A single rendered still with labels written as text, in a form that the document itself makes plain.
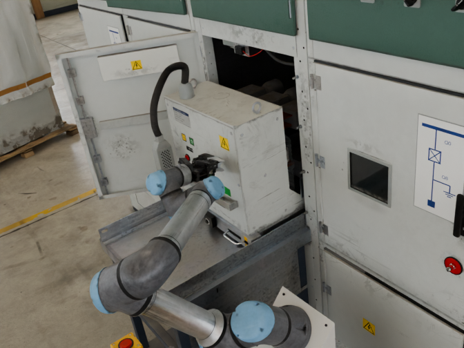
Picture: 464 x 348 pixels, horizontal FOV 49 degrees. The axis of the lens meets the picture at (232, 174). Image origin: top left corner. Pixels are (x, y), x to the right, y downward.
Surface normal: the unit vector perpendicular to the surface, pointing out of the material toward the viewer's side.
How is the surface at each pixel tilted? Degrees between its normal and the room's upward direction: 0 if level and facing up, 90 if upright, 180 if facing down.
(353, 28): 90
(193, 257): 0
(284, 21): 90
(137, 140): 90
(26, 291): 0
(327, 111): 90
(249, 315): 40
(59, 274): 0
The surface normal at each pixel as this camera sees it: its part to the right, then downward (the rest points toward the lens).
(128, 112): 0.11, 0.47
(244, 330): -0.55, -0.39
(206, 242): -0.13, -0.86
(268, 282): 0.58, 0.33
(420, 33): -0.80, 0.39
